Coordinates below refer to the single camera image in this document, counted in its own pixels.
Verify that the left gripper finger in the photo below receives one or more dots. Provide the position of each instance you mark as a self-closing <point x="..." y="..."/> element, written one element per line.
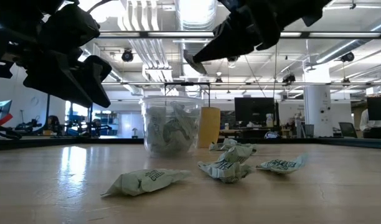
<point x="98" y="71"/>
<point x="58" y="84"/>

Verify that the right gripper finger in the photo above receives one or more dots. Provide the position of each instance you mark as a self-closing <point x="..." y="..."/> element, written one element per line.
<point x="231" y="40"/>
<point x="268" y="34"/>

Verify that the green stevia packet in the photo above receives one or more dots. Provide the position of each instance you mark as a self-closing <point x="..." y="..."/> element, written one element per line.
<point x="224" y="172"/>
<point x="181" y="124"/>
<point x="156" y="130"/>
<point x="282" y="165"/>
<point x="217" y="147"/>
<point x="143" y="183"/>
<point x="237" y="142"/>
<point x="237" y="154"/>
<point x="194" y="63"/>

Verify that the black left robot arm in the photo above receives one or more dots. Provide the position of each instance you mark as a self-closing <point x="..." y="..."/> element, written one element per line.
<point x="13" y="12"/>

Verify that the black overhead rig beam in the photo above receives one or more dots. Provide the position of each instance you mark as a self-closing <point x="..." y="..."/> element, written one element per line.
<point x="305" y="34"/>

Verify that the black ceiling spotlight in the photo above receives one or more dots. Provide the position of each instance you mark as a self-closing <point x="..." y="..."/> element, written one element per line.
<point x="127" y="56"/>
<point x="347" y="57"/>
<point x="289" y="78"/>

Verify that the person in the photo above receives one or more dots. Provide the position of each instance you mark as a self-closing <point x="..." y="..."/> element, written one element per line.
<point x="369" y="123"/>
<point x="53" y="123"/>

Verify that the blue storage bin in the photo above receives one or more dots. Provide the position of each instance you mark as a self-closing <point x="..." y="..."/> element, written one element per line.
<point x="71" y="132"/>

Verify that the tilted grey screen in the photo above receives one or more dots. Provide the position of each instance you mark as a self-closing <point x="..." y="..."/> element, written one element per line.
<point x="2" y="108"/>

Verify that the black computer monitor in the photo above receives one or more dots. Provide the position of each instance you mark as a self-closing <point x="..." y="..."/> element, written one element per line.
<point x="378" y="109"/>
<point x="254" y="110"/>

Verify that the white bowl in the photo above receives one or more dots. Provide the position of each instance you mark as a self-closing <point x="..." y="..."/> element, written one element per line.
<point x="172" y="101"/>

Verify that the white round column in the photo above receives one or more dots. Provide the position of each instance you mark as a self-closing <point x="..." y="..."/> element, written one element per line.
<point x="318" y="102"/>

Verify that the white bottle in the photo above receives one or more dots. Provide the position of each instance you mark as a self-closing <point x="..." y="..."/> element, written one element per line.
<point x="269" y="121"/>

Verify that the orange plastic cup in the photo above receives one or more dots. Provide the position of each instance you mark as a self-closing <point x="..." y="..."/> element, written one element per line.
<point x="210" y="127"/>

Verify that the dark office desk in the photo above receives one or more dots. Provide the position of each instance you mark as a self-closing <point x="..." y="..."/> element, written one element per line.
<point x="252" y="133"/>

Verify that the blue white rounded object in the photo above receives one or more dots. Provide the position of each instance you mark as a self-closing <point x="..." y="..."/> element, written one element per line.
<point x="271" y="135"/>

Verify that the dark mesh waste bin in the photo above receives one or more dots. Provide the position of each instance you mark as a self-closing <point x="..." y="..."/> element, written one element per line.
<point x="309" y="130"/>

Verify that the black office chair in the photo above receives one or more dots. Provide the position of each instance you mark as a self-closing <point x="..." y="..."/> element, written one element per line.
<point x="347" y="129"/>

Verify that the black overhead camera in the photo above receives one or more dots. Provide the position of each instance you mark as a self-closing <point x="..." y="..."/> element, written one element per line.
<point x="232" y="58"/>

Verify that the round white wall clock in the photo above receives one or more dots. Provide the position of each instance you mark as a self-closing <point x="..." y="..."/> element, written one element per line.
<point x="35" y="101"/>

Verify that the silver ceiling ventilation duct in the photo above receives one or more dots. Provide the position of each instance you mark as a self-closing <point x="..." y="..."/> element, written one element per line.
<point x="193" y="18"/>

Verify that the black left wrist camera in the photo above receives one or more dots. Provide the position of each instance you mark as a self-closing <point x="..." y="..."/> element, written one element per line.
<point x="69" y="28"/>

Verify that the black metal table frame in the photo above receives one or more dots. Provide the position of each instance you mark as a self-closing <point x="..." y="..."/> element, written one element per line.
<point x="38" y="143"/>

